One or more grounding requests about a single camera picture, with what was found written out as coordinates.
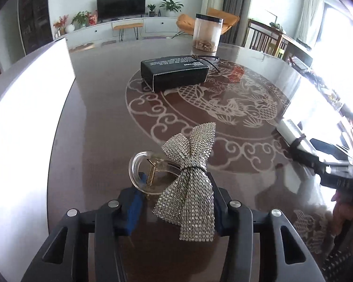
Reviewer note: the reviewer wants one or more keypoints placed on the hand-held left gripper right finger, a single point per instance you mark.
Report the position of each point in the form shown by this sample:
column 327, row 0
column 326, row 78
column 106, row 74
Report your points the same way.
column 222, row 208

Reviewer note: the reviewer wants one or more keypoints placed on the bushy green potted plant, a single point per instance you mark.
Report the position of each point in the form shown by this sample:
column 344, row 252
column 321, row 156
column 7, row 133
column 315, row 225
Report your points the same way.
column 81, row 19

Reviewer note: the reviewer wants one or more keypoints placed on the wooden stool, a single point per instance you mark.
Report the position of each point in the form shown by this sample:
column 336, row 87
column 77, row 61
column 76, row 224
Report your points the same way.
column 128, row 26

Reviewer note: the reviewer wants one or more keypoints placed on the white round vase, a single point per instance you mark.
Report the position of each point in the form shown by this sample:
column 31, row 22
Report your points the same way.
column 69, row 28

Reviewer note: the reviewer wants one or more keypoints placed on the red gift box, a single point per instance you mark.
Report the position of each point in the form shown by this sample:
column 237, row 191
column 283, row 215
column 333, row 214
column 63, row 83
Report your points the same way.
column 92, row 18

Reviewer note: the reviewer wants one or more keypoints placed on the white television cabinet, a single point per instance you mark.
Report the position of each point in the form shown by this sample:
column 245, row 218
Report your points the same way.
column 103, row 30

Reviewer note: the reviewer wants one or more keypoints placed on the orange lounge chair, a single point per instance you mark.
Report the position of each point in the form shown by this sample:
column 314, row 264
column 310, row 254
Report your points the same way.
column 188, row 25

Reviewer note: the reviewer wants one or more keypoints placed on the clear plastic jar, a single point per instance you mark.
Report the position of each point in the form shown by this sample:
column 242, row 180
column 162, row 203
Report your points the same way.
column 207, row 32

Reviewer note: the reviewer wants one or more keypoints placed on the red flower arrangement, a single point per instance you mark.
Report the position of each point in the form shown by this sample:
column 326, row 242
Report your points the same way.
column 60, row 23

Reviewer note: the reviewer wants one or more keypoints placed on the black television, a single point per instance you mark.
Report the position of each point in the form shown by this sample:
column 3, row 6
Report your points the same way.
column 120, row 6

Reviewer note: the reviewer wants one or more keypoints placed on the wooden chair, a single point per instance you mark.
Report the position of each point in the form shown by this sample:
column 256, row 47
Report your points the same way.
column 261, row 36

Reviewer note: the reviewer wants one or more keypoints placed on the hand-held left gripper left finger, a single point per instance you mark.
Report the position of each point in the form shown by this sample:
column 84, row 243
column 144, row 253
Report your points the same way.
column 133, row 211

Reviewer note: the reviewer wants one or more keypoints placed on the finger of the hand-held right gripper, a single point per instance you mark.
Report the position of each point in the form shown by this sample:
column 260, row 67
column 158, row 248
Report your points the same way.
column 307, row 158
column 331, row 149

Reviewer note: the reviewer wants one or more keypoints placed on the black rectangular box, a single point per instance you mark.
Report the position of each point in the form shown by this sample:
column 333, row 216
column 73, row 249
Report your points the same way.
column 176, row 73

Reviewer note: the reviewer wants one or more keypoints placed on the rhinestone bow hair clip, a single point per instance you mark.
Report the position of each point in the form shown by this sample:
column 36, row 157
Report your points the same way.
column 191, row 199

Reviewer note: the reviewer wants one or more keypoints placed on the large white power adapter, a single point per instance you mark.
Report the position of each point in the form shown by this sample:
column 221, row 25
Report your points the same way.
column 288, row 129

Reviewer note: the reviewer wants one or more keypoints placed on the sheer white curtain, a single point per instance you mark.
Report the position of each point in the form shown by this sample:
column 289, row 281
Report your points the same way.
column 310, row 11

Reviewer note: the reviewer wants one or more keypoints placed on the person's right hand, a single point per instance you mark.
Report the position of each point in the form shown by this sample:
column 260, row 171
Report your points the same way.
column 341, row 214

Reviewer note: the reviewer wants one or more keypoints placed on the white board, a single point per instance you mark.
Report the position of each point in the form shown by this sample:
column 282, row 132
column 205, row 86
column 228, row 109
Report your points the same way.
column 26, row 100

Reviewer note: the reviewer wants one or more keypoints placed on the small potted plant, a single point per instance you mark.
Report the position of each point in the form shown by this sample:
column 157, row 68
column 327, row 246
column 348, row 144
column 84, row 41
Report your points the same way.
column 151, row 9

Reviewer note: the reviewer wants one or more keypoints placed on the large leafy plant white pot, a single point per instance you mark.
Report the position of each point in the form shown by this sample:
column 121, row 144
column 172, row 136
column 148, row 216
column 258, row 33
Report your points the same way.
column 171, row 6

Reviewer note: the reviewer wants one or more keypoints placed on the dotted dark garment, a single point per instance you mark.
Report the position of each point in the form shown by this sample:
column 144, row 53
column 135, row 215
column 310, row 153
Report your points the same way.
column 345, row 264

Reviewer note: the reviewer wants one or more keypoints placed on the dark bookshelf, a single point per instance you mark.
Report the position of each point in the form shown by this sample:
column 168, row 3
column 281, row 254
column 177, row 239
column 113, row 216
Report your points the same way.
column 35, row 14

